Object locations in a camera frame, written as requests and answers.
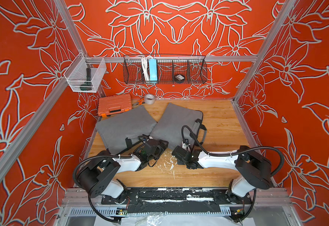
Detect grey laptop bag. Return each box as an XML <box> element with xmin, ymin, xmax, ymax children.
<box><xmin>150</xmin><ymin>103</ymin><xmax>207</xmax><ymax>150</ymax></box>
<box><xmin>95</xmin><ymin>106</ymin><xmax>157</xmax><ymax>154</ymax></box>

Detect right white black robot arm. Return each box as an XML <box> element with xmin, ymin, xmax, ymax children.
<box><xmin>172</xmin><ymin>125</ymin><xmax>285</xmax><ymax>224</ymax></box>

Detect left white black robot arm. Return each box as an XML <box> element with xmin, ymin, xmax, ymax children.
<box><xmin>73</xmin><ymin>135</ymin><xmax>169</xmax><ymax>223</ymax></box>

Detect clear tape roll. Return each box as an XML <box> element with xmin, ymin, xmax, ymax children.
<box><xmin>144</xmin><ymin>94</ymin><xmax>156</xmax><ymax>105</ymax></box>

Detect orange tool case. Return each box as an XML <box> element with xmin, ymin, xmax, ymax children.
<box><xmin>98</xmin><ymin>94</ymin><xmax>132</xmax><ymax>117</ymax></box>

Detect light blue box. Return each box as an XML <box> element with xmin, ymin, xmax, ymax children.
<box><xmin>148</xmin><ymin>58</ymin><xmax>158</xmax><ymax>83</ymax></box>

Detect dark green flashlight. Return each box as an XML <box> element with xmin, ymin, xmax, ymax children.
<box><xmin>80</xmin><ymin>67</ymin><xmax>92</xmax><ymax>91</ymax></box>

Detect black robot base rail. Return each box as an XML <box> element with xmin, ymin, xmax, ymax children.
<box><xmin>100</xmin><ymin>187</ymin><xmax>253</xmax><ymax>216</ymax></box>

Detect orange handled pliers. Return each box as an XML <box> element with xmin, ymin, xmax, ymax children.
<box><xmin>132</xmin><ymin>98</ymin><xmax>145</xmax><ymax>106</ymax></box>

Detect black wire wall basket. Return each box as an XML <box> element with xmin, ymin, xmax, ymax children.
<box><xmin>123</xmin><ymin>54</ymin><xmax>208</xmax><ymax>85</ymax></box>

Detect white coiled cable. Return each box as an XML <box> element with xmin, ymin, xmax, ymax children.
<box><xmin>140</xmin><ymin>56</ymin><xmax>151</xmax><ymax>82</ymax></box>

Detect clear plastic wall bin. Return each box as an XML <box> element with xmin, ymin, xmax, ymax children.
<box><xmin>64</xmin><ymin>53</ymin><xmax>107</xmax><ymax>93</ymax></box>

